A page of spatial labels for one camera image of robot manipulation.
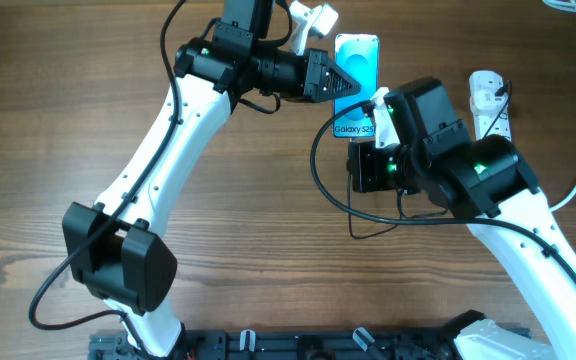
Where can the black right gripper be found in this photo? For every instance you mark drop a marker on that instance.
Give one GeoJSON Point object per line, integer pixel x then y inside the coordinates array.
{"type": "Point", "coordinates": [362, 163]}

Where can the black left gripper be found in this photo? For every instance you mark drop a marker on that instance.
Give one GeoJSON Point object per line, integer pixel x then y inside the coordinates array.
{"type": "Point", "coordinates": [314, 65]}

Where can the white power strip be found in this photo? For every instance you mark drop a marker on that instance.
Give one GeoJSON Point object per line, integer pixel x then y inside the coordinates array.
{"type": "Point", "coordinates": [498, 123]}

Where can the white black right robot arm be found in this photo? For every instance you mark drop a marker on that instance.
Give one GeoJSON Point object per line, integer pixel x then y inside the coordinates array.
{"type": "Point", "coordinates": [486, 184]}

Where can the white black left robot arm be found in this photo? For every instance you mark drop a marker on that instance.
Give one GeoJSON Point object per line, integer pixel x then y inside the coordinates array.
{"type": "Point", "coordinates": [115, 247]}

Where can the white charger plug adapter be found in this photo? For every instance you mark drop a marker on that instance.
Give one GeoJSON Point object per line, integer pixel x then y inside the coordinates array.
{"type": "Point", "coordinates": [488, 101]}

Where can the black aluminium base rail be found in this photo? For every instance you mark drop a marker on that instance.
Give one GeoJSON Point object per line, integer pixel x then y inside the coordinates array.
{"type": "Point", "coordinates": [414, 343]}

